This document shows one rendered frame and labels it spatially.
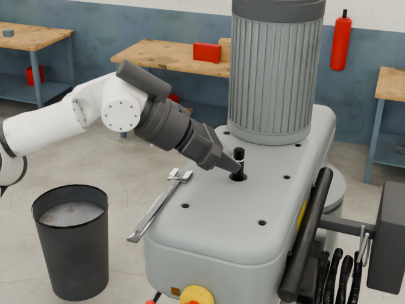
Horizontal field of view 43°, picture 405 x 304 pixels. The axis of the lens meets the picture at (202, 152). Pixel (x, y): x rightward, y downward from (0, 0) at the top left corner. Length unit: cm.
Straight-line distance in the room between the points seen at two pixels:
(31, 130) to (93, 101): 12
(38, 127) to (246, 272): 43
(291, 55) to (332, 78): 427
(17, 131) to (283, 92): 55
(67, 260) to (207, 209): 242
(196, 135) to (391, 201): 60
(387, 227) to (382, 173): 385
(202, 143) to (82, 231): 228
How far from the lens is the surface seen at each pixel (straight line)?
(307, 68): 113
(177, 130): 91
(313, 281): 163
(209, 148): 93
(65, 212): 347
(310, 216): 109
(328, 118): 170
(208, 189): 99
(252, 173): 105
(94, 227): 319
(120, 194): 452
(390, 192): 138
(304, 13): 108
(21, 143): 94
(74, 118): 91
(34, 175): 497
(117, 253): 387
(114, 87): 89
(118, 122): 87
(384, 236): 129
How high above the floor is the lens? 242
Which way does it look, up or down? 28 degrees down
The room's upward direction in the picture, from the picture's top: 1 degrees clockwise
